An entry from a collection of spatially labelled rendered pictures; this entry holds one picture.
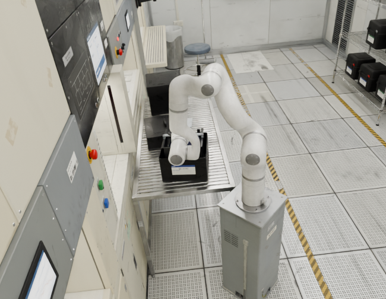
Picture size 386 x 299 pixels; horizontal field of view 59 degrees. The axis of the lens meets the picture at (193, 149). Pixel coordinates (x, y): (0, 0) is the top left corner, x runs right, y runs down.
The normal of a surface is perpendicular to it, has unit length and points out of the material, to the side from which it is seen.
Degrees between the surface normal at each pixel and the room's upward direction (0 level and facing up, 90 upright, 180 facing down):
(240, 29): 90
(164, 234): 0
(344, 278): 0
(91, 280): 90
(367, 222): 0
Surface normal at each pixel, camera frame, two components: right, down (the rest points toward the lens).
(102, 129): 0.07, 0.56
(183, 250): -0.07, -0.82
